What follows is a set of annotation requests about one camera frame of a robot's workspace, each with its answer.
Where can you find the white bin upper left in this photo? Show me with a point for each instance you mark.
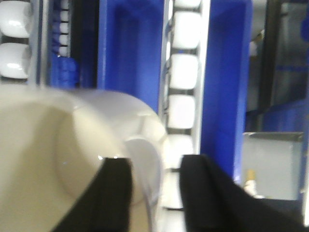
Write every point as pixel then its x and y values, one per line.
pixel 16 18

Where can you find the white roller conveyor track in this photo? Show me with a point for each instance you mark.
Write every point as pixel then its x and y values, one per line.
pixel 182 74

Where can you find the white bin lower left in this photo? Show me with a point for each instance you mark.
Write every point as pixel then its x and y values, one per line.
pixel 15 59

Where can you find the blue storage crate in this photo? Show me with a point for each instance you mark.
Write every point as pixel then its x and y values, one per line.
pixel 226 81
pixel 129 48

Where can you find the left blue storage crate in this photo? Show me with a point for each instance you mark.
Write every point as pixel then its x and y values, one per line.
pixel 129 48

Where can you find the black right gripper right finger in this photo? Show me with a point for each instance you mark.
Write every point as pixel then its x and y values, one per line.
pixel 212 202

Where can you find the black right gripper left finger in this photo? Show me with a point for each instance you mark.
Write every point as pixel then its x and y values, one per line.
pixel 105 205

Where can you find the right blue storage crate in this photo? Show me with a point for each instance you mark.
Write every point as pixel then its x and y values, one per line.
pixel 226 81

